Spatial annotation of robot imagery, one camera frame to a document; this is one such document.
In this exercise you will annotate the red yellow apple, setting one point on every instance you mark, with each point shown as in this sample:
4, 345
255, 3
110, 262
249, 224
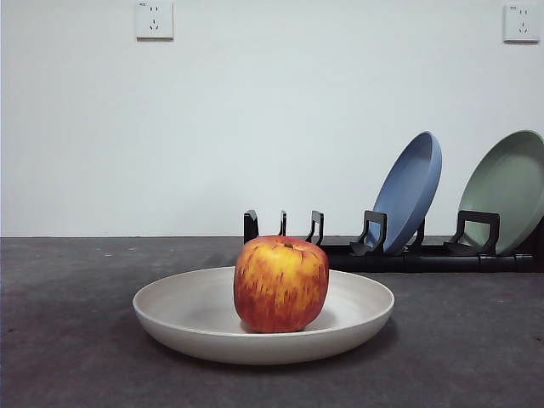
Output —
280, 285

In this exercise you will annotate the black plate rack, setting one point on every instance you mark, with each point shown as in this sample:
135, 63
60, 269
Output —
425, 263

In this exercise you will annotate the white wall socket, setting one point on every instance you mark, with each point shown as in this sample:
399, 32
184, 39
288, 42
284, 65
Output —
155, 21
522, 23

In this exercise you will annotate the pale green plate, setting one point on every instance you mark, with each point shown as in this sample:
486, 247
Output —
510, 183

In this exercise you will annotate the blue plate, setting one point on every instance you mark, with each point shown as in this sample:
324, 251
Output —
408, 191

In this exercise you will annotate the pale yellow beige plate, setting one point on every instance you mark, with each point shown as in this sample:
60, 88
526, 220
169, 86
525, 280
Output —
191, 314

